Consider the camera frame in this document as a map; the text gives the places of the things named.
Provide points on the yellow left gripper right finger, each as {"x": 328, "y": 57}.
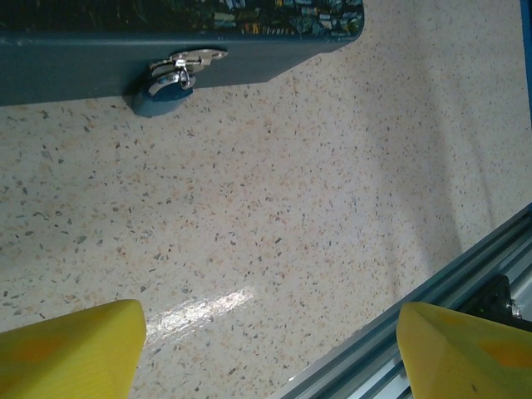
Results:
{"x": 461, "y": 365}

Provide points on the blue and silver padlock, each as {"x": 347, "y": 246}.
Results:
{"x": 154, "y": 106}

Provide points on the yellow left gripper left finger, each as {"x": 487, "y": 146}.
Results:
{"x": 66, "y": 357}

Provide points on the blue starry night tin box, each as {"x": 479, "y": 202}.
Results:
{"x": 83, "y": 62}

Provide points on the silver metal box hasp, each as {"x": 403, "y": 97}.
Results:
{"x": 203, "y": 56}

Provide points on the aluminium front frame rail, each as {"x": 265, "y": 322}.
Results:
{"x": 374, "y": 353}

